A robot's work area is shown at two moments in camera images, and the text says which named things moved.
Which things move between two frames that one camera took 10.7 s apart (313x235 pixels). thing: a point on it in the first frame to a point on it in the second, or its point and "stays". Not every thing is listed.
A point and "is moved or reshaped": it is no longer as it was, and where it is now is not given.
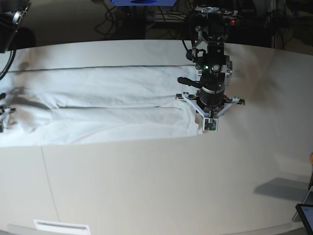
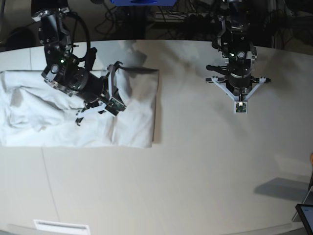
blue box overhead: x=144 y=2 stays
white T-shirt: x=73 y=94 is moved or reshaped
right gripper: x=210 y=100 to x=239 y=85
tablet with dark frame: x=305 y=213 stays
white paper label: x=47 y=227 stays
